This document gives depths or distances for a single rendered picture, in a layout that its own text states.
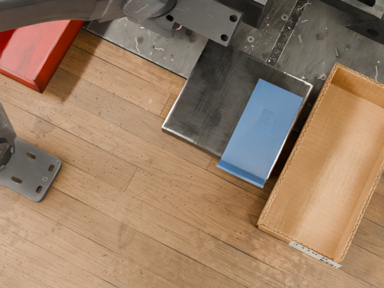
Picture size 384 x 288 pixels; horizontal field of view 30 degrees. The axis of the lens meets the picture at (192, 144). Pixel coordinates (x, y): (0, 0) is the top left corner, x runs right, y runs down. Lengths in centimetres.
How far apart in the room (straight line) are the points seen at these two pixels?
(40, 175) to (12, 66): 17
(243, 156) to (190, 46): 19
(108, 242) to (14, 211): 14
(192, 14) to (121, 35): 26
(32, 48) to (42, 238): 29
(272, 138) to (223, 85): 11
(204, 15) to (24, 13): 25
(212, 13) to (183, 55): 24
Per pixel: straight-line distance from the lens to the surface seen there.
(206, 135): 103
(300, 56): 110
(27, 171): 105
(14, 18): 70
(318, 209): 104
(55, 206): 104
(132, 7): 76
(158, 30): 93
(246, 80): 106
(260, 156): 102
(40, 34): 112
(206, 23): 86
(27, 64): 110
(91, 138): 105
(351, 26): 113
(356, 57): 112
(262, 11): 105
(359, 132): 108
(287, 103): 105
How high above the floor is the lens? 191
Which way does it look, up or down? 75 degrees down
